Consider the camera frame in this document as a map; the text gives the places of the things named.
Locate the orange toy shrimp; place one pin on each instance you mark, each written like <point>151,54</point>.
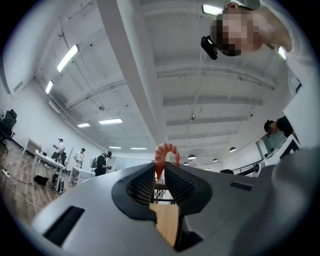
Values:
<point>160,155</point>

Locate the person's head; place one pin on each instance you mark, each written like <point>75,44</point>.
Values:
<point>270,27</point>

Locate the black head camera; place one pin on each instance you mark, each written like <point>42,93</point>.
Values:
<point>209,47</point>

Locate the white desk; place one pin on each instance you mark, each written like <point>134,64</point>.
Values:
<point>32,144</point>
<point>82,171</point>
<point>48,162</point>

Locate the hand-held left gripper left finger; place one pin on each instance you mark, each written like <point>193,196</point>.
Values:
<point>100,220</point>

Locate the black metal railing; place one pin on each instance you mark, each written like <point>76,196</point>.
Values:
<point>247,168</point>

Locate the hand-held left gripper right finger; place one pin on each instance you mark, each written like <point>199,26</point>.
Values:
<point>225,212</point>

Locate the black office chair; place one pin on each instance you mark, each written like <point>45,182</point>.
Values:
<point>227,171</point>
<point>8,122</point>

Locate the grey backpack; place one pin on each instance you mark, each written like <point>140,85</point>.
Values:
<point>93,162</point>

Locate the white power strip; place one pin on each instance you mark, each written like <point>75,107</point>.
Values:
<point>5,173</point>

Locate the person's white shirt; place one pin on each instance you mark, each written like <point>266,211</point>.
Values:
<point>307,112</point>

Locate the ceiling light panel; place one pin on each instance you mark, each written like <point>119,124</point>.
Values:
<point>83,125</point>
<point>138,148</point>
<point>282,52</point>
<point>67,58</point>
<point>49,87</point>
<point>211,9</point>
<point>115,147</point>
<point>110,121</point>

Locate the round pendant lamp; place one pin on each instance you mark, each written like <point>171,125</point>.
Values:
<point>192,157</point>
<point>232,149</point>
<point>215,160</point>

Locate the black bag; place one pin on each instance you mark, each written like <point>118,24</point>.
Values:
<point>41,180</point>

